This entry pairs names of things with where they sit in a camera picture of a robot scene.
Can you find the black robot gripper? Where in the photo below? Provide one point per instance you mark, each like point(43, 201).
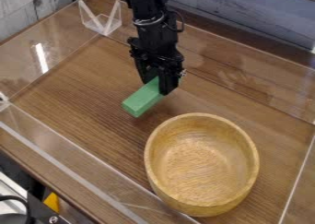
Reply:
point(154, 50)

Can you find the green rectangular block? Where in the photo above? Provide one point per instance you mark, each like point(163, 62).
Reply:
point(143, 99)

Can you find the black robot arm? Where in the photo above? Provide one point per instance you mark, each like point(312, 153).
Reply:
point(152, 9)

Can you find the brown wooden bowl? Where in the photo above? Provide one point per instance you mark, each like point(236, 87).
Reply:
point(202, 163)

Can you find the black and yellow equipment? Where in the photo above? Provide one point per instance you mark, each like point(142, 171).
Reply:
point(41, 214)

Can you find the clear acrylic corner bracket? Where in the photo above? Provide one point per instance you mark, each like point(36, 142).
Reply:
point(104, 24)

